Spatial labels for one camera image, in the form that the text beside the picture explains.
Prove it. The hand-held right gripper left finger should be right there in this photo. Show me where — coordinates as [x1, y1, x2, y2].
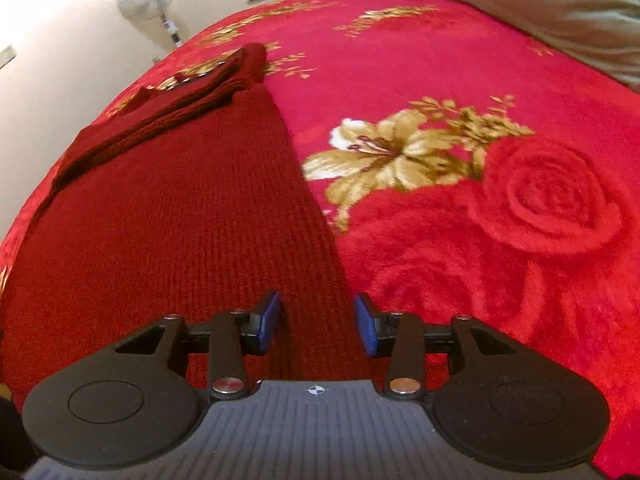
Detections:
[114, 290, 282, 401]

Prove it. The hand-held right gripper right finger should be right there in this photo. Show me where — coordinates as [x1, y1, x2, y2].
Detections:
[353, 292, 526, 402]

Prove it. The dark red knitted sweater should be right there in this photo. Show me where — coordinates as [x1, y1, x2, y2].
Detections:
[0, 42, 386, 406]

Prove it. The red floral blanket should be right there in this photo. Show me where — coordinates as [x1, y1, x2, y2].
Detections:
[0, 0, 640, 478]

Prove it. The light green pillow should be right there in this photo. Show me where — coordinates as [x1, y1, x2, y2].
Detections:
[437, 0, 640, 93]

